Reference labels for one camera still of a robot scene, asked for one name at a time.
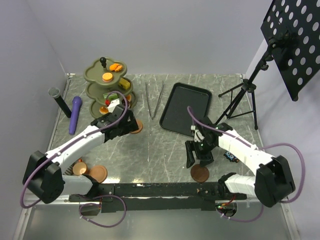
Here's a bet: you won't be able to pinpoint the pink macaron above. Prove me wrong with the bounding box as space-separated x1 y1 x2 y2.
102 78 113 83

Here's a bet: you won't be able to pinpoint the black handheld microphone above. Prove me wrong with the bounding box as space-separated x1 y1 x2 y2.
48 87 72 118

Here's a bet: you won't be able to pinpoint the light wooden coaster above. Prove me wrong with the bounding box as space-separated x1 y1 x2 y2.
131 120 143 134
89 165 108 183

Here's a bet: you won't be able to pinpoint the metal tongs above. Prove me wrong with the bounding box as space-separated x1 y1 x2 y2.
145 81 165 120

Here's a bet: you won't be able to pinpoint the orange flower cookie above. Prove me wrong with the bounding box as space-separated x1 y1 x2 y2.
109 63 123 72

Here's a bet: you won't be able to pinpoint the orange glazed donut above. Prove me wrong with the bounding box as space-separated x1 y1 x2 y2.
99 106 109 115

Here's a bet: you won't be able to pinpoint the dark wooden coaster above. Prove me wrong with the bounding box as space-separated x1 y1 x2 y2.
190 164 210 183

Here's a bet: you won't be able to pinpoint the small owl sticker box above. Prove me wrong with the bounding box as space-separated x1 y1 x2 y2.
223 151 239 163

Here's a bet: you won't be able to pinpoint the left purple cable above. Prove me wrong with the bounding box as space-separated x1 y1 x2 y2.
19 91 130 210

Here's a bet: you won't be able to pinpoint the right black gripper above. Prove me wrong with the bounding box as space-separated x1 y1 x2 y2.
185 138 217 169

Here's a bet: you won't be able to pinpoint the yellow layered cake slice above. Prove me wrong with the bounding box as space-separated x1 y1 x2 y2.
118 78 131 90

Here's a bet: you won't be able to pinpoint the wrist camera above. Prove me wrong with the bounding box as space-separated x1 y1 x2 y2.
190 125 204 143
105 98 121 113

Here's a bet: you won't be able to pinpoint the black perforated board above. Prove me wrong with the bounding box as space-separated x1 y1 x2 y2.
260 0 320 102

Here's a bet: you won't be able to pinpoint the green layered cake slice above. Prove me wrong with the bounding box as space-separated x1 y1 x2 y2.
103 92 119 101

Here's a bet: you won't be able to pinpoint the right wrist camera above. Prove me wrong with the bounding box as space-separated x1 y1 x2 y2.
190 125 204 143

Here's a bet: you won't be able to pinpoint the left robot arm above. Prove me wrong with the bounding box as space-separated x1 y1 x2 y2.
22 104 139 204

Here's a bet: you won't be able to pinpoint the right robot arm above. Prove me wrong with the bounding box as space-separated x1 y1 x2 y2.
185 123 296 208

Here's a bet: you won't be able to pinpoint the copper cup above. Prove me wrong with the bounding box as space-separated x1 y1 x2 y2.
72 161 89 176

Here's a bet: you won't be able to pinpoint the green three-tier serving stand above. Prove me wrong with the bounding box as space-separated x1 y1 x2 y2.
83 56 138 118

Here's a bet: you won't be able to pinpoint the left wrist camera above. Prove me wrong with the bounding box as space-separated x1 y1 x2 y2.
105 98 121 113

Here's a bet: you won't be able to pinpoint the black tripod stand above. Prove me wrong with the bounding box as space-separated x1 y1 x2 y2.
215 36 290 130

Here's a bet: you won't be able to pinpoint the black serving tray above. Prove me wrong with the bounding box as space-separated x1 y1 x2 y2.
159 82 212 137

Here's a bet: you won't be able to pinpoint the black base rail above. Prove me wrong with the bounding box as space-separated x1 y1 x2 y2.
68 182 247 213

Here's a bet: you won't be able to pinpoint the purple handled tool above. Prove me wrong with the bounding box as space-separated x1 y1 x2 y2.
68 96 83 135

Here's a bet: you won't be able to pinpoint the round orange cracker biscuit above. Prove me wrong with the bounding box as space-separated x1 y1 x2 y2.
102 72 113 79

